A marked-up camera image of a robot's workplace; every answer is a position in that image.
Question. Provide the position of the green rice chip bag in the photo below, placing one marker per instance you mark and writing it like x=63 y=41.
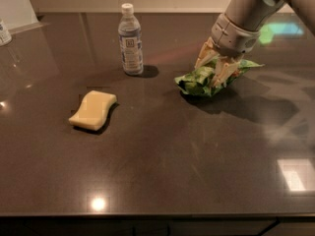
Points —
x=198 y=82

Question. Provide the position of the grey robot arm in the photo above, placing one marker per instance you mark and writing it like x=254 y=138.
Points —
x=252 y=14

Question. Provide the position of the yellow sponge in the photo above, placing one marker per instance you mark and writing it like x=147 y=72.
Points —
x=93 y=110

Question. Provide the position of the white can at left edge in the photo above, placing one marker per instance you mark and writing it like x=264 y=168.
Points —
x=5 y=36

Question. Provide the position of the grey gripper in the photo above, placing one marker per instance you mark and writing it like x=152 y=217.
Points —
x=232 y=38

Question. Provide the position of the white board leaning on wall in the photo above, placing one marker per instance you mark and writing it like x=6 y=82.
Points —
x=18 y=14

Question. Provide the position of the clear plastic water bottle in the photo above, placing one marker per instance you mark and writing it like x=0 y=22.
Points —
x=129 y=31

